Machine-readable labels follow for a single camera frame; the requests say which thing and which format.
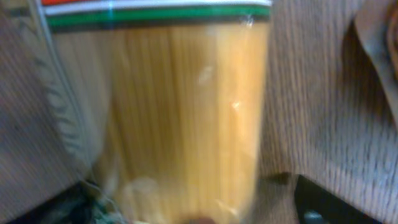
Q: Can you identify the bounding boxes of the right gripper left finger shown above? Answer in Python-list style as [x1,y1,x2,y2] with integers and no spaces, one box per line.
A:
[6,182,124,224]

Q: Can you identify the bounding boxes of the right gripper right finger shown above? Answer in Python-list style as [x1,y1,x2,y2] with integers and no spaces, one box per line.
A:
[294,175,381,224]

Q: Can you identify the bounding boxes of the spaghetti pack orange ends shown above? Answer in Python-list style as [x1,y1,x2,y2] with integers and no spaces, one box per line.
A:
[29,1,272,223]

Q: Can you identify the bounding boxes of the crumpled brown white snack bag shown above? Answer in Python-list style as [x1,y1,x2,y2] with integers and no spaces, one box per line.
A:
[354,0,397,123]

